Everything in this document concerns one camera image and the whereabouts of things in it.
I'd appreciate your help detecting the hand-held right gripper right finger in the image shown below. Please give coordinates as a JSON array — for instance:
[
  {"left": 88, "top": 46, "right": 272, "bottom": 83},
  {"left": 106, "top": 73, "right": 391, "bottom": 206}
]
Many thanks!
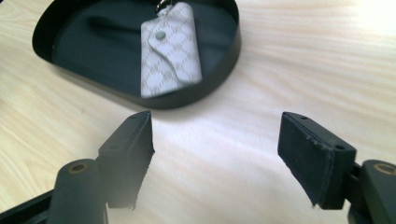
[{"left": 276, "top": 111, "right": 358, "bottom": 210}]

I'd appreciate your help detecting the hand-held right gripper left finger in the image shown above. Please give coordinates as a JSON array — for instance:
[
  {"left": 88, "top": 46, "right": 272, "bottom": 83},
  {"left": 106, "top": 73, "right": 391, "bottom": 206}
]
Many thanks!
[{"left": 97, "top": 110, "right": 156, "bottom": 211}]

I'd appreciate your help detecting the grey patterned key pouch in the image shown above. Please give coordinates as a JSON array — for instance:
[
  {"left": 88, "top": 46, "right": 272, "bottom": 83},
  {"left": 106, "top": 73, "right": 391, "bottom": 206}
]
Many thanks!
[{"left": 140, "top": 0, "right": 204, "bottom": 100}]

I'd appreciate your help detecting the black key stand with tray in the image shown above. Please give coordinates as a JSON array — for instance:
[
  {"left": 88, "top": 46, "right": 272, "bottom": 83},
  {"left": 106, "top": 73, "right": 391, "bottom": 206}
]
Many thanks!
[{"left": 31, "top": 0, "right": 243, "bottom": 110}]

